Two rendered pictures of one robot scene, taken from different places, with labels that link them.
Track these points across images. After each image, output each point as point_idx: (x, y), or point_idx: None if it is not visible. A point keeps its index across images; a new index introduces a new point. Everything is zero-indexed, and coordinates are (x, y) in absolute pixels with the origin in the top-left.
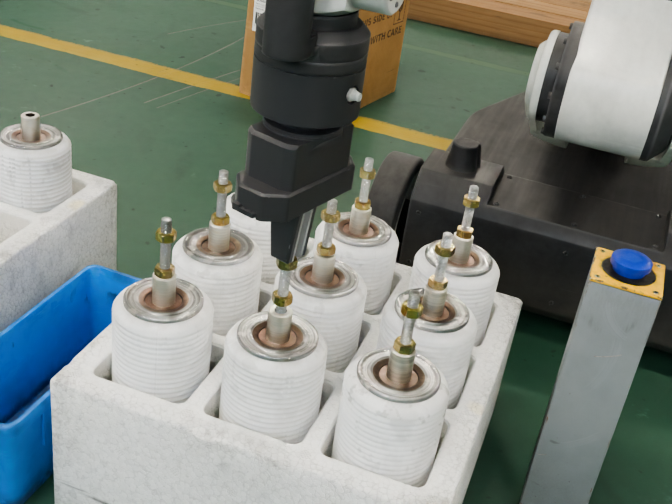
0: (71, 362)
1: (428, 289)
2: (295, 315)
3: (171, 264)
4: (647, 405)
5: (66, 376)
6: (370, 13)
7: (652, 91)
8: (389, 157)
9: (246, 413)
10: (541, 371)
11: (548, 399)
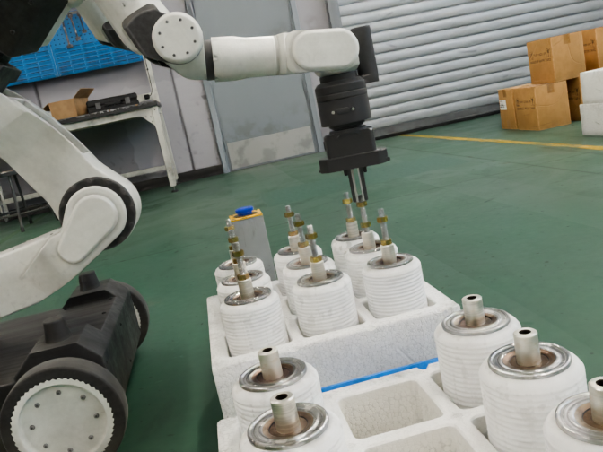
0: (438, 312)
1: (298, 235)
2: (350, 249)
3: (381, 239)
4: (170, 358)
5: (450, 304)
6: None
7: (133, 186)
8: (52, 366)
9: None
10: (167, 383)
11: (194, 373)
